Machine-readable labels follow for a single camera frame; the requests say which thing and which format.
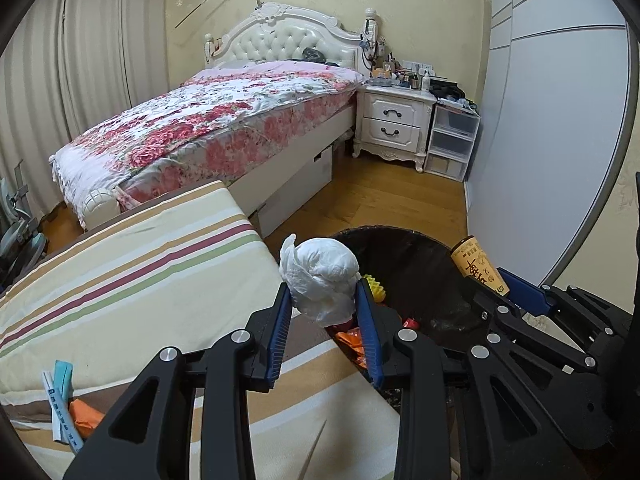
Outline white tissue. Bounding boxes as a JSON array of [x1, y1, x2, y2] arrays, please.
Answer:
[[279, 234, 361, 328]]

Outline grey desk chair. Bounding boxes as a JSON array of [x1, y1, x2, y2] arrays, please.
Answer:
[[1, 160, 49, 292]]

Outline striped bed sheet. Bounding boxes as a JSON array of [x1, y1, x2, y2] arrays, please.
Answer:
[[1, 183, 399, 479]]

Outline orange wrapper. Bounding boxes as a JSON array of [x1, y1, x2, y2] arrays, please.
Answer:
[[334, 327, 368, 370]]

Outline red label dark bottle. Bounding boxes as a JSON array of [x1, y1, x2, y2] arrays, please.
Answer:
[[402, 318, 420, 330]]

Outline pink floral quilt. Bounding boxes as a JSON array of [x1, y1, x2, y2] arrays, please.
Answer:
[[49, 61, 364, 209]]

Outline white storage box under bed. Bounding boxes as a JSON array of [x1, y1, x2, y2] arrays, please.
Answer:
[[254, 148, 333, 237]]

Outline small orange paper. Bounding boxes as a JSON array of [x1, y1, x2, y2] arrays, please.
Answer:
[[68, 399, 104, 440]]

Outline white wardrobe door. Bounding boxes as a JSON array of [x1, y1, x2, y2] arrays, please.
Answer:
[[465, 0, 638, 284]]

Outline yellow label brown bottle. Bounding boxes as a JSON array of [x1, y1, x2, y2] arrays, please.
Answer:
[[450, 235, 510, 296]]

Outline black trash bin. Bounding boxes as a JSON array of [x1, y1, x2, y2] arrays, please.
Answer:
[[333, 226, 497, 353]]

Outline teal and white sachet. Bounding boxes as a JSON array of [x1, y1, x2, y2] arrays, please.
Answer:
[[53, 360, 73, 396]]

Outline clear plastic drawer unit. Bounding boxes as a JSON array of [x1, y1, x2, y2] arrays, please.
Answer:
[[424, 101, 480, 182]]

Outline white nightstand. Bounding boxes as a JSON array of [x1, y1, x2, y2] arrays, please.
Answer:
[[352, 84, 437, 174]]

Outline light blue printed box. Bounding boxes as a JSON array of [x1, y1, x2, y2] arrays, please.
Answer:
[[42, 370, 84, 455]]

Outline yellow foam fruit net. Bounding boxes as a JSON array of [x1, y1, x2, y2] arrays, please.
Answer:
[[362, 274, 386, 304]]

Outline white tufted bed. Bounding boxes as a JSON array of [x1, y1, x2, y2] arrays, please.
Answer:
[[49, 2, 366, 229]]

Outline beige curtain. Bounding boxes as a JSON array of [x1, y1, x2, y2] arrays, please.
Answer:
[[1, 0, 168, 218]]

